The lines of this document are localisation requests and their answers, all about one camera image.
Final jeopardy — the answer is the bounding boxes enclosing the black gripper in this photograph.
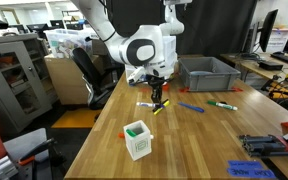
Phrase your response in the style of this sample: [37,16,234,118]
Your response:
[146,74,168,106]

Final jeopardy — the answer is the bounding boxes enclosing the white marker with purple cap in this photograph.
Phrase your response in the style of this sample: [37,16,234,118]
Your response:
[136,101,167,110]

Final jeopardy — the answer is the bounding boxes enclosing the yellow and black marker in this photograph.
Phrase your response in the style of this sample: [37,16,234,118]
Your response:
[153,99,171,116]

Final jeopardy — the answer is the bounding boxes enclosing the blue marker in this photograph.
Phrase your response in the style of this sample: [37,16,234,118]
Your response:
[178,101,205,113]

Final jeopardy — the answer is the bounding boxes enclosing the short green marker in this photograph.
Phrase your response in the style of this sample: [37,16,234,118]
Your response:
[125,128,138,138]

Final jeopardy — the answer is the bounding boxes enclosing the white square pen box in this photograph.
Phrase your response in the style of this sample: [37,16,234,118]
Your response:
[123,120,154,162]

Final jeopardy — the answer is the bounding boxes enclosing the white marker with green cap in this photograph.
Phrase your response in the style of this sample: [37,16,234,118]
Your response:
[206,100,239,111]

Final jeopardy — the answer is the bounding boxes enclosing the white plastic drawer unit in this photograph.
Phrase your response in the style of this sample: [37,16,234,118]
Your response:
[125,35,178,86]

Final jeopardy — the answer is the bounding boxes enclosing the grey plastic crate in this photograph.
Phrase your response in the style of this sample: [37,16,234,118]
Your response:
[178,56,242,93]

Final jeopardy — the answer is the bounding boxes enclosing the black office chair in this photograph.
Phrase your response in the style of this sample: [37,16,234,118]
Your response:
[72,47,125,111]

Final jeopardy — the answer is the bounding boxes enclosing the orange floor mat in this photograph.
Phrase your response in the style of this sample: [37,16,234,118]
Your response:
[50,108,102,129]

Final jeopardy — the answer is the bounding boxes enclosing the black curtain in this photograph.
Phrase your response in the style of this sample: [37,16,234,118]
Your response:
[105,0,258,79]

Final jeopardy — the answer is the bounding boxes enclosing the clear plastic storage tub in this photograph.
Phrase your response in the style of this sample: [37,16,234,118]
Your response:
[43,28,100,59]

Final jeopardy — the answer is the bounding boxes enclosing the small blue tape label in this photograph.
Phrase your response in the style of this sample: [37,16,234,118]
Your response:
[227,160,263,169]

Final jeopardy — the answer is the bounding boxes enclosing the black flat device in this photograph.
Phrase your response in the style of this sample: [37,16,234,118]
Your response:
[257,60,284,71]

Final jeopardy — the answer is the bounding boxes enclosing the black aluminium extrusion clamp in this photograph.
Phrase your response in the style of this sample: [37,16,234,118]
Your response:
[238,132,288,158]

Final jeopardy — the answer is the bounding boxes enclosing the large blue tape label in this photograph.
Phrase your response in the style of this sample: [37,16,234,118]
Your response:
[226,167,278,180]

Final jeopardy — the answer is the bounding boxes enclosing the black computer monitor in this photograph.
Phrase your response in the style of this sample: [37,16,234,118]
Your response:
[258,8,279,53]

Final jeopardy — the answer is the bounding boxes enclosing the grey metal cabinet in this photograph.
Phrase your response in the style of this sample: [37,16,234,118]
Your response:
[0,33,53,134]

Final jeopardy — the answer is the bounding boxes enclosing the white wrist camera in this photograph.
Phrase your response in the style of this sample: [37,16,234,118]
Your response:
[127,66,147,85]

